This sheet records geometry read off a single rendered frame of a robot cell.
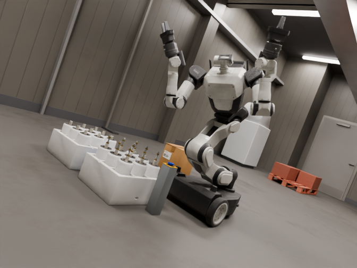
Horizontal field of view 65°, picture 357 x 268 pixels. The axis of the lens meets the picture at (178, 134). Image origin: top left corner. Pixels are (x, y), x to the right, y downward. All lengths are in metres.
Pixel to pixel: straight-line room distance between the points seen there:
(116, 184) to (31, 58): 2.61
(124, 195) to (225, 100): 0.91
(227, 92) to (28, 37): 2.69
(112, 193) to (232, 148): 5.51
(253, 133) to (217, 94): 4.90
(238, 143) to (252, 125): 0.55
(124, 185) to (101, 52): 2.94
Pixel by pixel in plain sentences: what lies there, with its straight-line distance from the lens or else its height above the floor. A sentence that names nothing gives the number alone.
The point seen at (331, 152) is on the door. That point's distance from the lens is 9.29.
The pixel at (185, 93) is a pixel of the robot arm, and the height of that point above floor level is 0.77.
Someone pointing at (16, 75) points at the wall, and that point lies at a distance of 3.91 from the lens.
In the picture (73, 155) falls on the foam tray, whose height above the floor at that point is 0.10.
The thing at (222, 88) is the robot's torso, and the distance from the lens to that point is 1.89.
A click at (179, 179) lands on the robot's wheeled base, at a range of 2.06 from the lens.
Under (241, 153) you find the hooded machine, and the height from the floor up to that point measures 0.28.
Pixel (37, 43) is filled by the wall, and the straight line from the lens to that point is 3.95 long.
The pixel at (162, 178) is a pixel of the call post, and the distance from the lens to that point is 1.70.
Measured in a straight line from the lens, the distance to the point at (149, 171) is 1.83.
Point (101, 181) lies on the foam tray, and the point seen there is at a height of 0.09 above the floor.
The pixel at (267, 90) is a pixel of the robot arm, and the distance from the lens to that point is 1.68.
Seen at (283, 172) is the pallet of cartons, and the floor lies 0.26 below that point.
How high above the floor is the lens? 0.62
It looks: 4 degrees down
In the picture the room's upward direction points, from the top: 21 degrees clockwise
